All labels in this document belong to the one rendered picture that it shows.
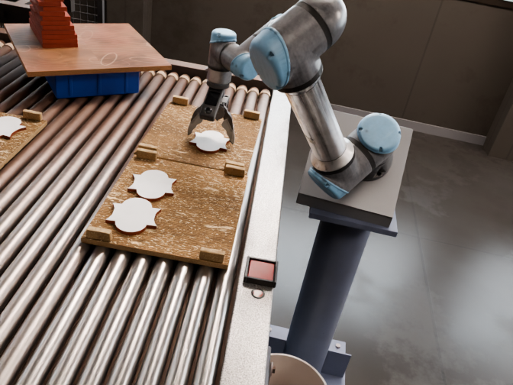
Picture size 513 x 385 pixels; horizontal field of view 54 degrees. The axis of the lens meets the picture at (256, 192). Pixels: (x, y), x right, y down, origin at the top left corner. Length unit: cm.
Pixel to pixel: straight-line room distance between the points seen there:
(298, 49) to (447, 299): 201
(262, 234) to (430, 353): 138
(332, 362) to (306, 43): 144
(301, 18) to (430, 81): 342
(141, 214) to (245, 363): 48
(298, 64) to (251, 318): 54
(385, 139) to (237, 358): 68
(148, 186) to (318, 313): 81
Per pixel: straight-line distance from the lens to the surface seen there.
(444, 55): 439
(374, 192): 155
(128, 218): 128
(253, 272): 118
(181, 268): 118
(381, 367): 236
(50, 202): 140
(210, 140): 164
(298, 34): 105
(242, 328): 108
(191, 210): 133
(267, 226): 135
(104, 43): 212
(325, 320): 189
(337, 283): 176
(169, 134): 168
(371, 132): 135
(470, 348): 264
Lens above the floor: 172
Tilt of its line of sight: 33 degrees down
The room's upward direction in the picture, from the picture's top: 11 degrees clockwise
